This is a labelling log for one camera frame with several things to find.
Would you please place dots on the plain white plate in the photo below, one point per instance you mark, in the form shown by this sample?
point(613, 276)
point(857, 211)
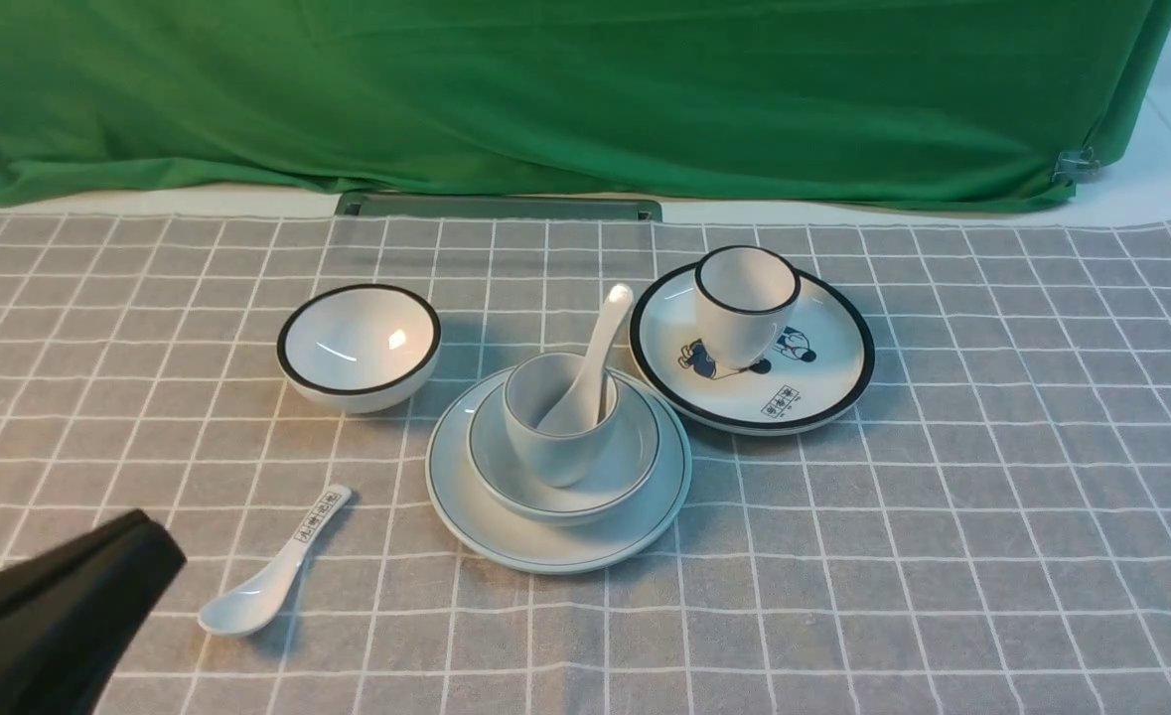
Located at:
point(474, 516)

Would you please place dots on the pale green cup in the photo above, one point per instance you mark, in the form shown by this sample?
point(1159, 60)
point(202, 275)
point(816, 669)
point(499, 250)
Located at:
point(558, 457)

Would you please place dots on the black-rimmed illustrated plate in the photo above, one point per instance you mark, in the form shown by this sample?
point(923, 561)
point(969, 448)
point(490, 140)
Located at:
point(820, 364)

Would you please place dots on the metal backdrop clip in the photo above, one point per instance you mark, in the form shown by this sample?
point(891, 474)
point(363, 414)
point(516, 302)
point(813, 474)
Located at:
point(1078, 166)

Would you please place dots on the black-rimmed white cup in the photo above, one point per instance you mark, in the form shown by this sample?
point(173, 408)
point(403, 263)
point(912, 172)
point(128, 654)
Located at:
point(743, 298)

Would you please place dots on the grey checked tablecloth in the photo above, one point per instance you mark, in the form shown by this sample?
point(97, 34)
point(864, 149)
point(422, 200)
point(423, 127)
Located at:
point(987, 530)

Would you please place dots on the plain white spoon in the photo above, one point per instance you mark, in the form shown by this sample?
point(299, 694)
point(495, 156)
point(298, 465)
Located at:
point(582, 407)

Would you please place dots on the green backdrop cloth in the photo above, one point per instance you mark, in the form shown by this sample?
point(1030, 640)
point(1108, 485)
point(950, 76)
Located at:
point(952, 106)

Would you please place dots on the thin-rimmed white bowl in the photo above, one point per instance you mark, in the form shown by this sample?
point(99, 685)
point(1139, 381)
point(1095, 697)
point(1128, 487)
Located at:
point(613, 473)

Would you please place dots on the white spoon with label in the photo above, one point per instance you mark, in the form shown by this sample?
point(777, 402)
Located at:
point(250, 607)

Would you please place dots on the black-rimmed white bowl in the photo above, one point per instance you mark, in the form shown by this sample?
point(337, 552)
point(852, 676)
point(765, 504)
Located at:
point(362, 348)

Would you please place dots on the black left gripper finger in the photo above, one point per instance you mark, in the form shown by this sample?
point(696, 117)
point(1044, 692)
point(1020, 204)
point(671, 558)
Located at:
point(68, 615)

